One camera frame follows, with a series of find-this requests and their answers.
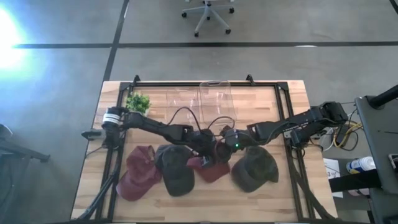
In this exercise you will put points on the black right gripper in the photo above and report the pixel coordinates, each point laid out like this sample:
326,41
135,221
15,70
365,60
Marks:
236,138

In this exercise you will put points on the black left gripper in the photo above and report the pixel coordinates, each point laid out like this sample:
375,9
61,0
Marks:
203,143

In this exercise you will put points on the maroon baseball cap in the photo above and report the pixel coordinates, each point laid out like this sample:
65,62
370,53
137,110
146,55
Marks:
140,174
211,175

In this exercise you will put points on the dark green baseball cap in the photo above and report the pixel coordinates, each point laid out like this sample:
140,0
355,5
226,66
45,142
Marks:
175,174
255,169

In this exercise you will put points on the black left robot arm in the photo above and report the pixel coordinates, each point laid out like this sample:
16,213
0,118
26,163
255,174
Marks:
149,123

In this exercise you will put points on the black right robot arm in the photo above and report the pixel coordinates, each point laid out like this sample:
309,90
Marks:
289,124

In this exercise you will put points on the clear plastic bin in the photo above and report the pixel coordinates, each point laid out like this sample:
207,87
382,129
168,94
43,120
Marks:
217,102

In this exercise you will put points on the small green potted plant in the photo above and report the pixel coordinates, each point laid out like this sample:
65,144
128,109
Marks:
138,102

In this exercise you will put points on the white paper sheet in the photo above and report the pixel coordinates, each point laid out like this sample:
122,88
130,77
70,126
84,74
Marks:
330,165

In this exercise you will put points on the black power adapter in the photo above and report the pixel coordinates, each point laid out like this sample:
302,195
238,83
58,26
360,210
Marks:
343,133

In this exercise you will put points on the white spray can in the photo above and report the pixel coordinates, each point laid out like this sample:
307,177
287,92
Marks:
360,165

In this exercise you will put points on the white office chair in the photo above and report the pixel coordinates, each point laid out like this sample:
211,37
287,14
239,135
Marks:
207,12

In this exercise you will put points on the black equipment cart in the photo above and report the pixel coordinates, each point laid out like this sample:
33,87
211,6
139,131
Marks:
379,140

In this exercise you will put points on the black frame clamp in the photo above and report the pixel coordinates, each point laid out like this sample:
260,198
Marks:
250,79
136,79

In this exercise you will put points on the black metal table frame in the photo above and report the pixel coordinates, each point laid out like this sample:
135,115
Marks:
174,84

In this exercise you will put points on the grey mount bracket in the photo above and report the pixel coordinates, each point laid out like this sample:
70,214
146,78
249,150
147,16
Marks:
93,134

